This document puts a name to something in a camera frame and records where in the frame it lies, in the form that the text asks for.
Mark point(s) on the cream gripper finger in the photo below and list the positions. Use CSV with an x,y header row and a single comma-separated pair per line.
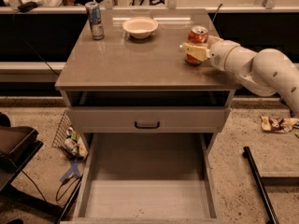
x,y
197,51
212,40

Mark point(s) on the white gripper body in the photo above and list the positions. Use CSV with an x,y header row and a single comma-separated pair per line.
x,y
220,55

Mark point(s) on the orange coke can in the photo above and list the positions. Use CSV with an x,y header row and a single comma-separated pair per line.
x,y
197,35

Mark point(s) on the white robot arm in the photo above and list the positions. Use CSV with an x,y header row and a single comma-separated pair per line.
x,y
263,73

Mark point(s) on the silver blue energy drink can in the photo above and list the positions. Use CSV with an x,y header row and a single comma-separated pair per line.
x,y
95,20

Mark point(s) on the white paper bowl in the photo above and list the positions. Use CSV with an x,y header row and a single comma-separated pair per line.
x,y
140,27

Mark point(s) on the grey drawer cabinet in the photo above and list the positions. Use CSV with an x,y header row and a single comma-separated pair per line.
x,y
122,71

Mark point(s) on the brown snack bag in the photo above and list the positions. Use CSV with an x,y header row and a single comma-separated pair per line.
x,y
278,125

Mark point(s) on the closed middle drawer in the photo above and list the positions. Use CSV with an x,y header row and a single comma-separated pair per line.
x,y
172,119

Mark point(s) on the open bottom drawer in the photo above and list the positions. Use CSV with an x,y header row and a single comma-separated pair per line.
x,y
146,178

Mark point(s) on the black metal bar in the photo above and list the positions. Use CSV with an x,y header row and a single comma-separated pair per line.
x,y
260,186

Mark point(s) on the blue tape cross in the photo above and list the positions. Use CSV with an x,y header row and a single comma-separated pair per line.
x,y
73,170

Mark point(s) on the black drawer handle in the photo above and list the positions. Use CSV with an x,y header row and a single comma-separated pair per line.
x,y
148,126

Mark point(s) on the wire basket with snacks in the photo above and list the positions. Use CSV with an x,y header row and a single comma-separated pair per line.
x,y
69,141

